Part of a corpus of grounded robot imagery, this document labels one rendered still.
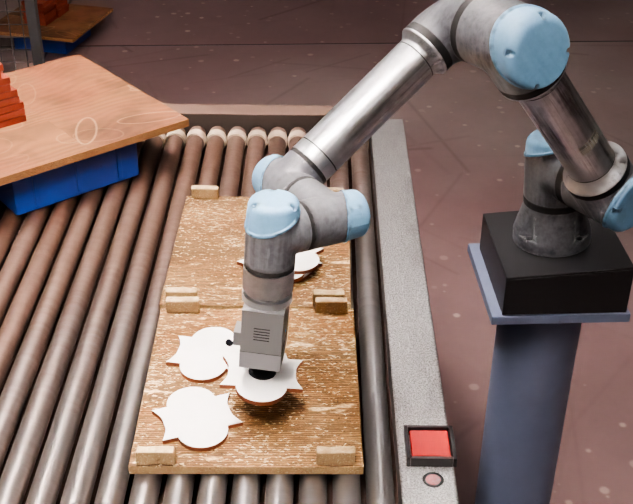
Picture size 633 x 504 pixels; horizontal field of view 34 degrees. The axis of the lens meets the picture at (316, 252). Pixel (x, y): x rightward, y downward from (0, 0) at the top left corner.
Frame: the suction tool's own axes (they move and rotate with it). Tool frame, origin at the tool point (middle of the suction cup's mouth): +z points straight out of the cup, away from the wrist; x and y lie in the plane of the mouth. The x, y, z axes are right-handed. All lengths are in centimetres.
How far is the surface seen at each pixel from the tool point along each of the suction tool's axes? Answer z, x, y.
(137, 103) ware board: -5, -43, -90
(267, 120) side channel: 4, -15, -107
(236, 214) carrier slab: 5, -15, -60
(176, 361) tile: 5.8, -15.6, -8.9
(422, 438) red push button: 5.0, 25.9, 3.4
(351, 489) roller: 7.0, 16.0, 14.6
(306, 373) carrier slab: 5.2, 6.3, -9.4
